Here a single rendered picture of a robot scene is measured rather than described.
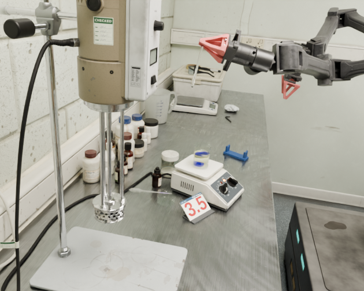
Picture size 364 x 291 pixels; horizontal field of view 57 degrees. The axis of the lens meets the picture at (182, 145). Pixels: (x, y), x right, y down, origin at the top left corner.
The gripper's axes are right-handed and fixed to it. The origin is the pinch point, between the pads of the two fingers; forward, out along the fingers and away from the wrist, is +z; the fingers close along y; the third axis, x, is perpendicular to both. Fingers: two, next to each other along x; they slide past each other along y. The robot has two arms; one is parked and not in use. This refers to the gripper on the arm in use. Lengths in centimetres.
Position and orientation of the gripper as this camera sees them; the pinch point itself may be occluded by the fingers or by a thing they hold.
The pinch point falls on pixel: (201, 42)
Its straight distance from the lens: 96.5
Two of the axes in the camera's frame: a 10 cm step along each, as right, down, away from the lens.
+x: -2.0, 8.5, -4.8
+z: -9.6, -2.7, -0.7
